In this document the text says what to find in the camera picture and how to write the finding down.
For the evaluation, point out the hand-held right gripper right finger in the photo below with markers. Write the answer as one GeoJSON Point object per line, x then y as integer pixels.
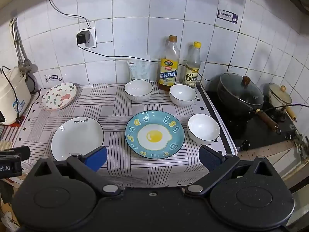
{"type": "Point", "coordinates": [208, 157]}

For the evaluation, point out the striped white tablecloth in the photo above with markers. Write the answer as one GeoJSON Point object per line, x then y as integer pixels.
{"type": "Point", "coordinates": [115, 106]}

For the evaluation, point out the white ribbed bowl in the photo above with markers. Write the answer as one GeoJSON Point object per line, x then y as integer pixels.
{"type": "Point", "coordinates": [138, 88]}
{"type": "Point", "coordinates": [182, 93]}
{"type": "Point", "coordinates": [203, 127]}

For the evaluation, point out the white rice cooker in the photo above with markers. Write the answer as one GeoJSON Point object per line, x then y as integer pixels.
{"type": "Point", "coordinates": [12, 96]}

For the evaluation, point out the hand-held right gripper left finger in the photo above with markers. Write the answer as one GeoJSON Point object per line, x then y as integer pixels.
{"type": "Point", "coordinates": [97, 157]}

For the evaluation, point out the clear plastic seasoning bag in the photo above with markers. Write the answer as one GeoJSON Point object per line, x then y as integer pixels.
{"type": "Point", "coordinates": [138, 70]}

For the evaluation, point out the white and blue wall sticker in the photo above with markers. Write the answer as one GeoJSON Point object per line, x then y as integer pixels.
{"type": "Point", "coordinates": [227, 17]}

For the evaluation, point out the white wall socket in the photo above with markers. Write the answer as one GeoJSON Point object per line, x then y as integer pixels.
{"type": "Point", "coordinates": [94, 41]}

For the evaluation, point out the small white wall sticker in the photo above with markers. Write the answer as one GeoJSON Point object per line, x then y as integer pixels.
{"type": "Point", "coordinates": [53, 78]}

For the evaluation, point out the cream enamel pot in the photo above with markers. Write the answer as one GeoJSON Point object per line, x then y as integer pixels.
{"type": "Point", "coordinates": [280, 106]}

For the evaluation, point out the hanging metal ladle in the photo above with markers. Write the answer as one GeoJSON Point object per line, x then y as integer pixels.
{"type": "Point", "coordinates": [21, 62]}

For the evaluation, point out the yellow label cooking wine bottle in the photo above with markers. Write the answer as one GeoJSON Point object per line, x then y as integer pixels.
{"type": "Point", "coordinates": [168, 73]}

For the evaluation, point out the black gas stove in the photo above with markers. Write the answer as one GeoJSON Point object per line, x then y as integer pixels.
{"type": "Point", "coordinates": [253, 135]}

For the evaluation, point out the white plate with dark rim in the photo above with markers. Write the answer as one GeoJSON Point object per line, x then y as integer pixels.
{"type": "Point", "coordinates": [74, 137]}

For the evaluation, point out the blue fried egg plate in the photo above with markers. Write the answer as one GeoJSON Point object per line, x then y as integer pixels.
{"type": "Point", "coordinates": [135, 135]}

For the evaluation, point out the glass wok lid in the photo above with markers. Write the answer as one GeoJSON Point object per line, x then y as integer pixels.
{"type": "Point", "coordinates": [239, 89]}

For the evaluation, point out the yellow cap vinegar bottle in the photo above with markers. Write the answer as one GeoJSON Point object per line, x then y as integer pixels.
{"type": "Point", "coordinates": [192, 76]}

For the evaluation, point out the black power adapter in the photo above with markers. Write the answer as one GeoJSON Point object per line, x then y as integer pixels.
{"type": "Point", "coordinates": [83, 38]}

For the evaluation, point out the pink bunny print plate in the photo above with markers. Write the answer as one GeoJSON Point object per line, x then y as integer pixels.
{"type": "Point", "coordinates": [59, 98]}

